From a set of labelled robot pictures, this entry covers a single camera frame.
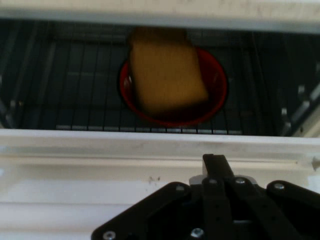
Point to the cream toaster oven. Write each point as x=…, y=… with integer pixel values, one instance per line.
x=275, y=62

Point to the yellow bread slice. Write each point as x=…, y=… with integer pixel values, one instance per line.
x=167, y=75

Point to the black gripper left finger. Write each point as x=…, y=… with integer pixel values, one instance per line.
x=215, y=212

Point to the red bowl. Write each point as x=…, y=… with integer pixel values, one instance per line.
x=215, y=100

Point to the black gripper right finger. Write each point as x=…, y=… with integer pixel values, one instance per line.
x=287, y=212

